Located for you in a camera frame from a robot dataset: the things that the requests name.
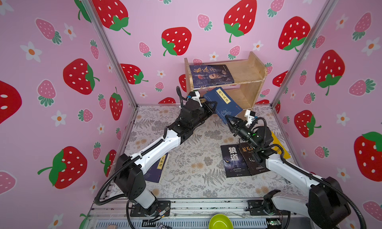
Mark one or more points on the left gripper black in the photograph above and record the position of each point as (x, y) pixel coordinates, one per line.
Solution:
(207, 110)

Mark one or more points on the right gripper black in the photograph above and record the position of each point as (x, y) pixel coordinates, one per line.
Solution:
(237, 126)

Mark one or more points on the blue book yellow label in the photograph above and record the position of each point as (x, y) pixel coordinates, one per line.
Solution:
(225, 104)

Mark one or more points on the dark blue portrait cover book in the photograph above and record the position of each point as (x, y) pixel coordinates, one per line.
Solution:
(210, 75)

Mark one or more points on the purple-navy book yellow label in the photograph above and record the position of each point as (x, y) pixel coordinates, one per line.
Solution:
(154, 173)

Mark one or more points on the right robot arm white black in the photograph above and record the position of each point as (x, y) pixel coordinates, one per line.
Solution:
(324, 201)

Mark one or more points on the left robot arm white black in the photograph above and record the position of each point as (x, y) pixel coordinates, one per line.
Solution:
(130, 171)

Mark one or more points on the yellow cartoon cover book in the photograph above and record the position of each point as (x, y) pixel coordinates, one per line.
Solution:
(282, 147)

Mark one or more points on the black antler cover book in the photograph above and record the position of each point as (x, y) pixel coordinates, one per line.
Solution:
(247, 153)

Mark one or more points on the black wolf cover book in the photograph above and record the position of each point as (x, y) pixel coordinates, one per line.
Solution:
(233, 161)

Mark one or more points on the wooden two-tier shelf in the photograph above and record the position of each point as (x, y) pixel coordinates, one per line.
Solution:
(249, 76)

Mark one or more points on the green bowl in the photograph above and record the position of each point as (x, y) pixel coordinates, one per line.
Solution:
(220, 221)

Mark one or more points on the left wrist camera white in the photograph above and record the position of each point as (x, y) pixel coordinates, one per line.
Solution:
(194, 95)

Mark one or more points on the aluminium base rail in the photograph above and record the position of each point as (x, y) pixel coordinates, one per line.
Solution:
(244, 213)

